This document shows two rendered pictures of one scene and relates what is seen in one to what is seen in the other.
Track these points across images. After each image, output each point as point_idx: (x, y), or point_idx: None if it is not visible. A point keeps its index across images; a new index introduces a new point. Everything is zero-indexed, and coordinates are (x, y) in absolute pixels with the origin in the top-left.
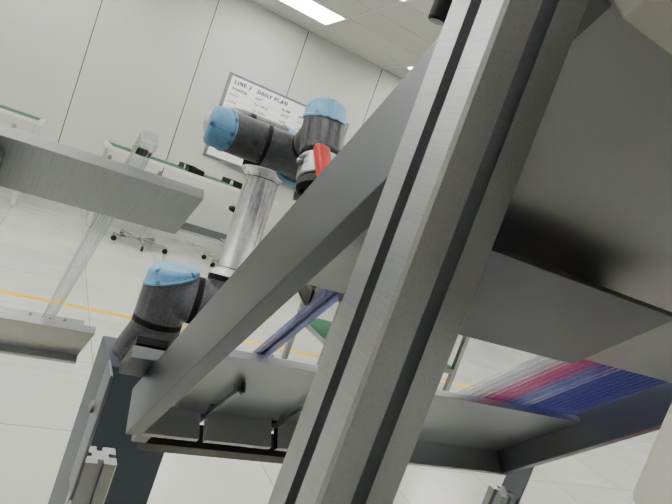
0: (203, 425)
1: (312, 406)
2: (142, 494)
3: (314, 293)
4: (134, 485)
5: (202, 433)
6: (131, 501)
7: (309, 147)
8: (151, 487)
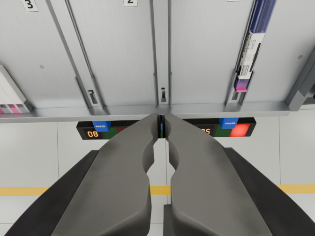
0: (212, 123)
1: None
2: (167, 231)
3: (156, 114)
4: (173, 234)
5: (211, 119)
6: (172, 228)
7: None
8: (163, 234)
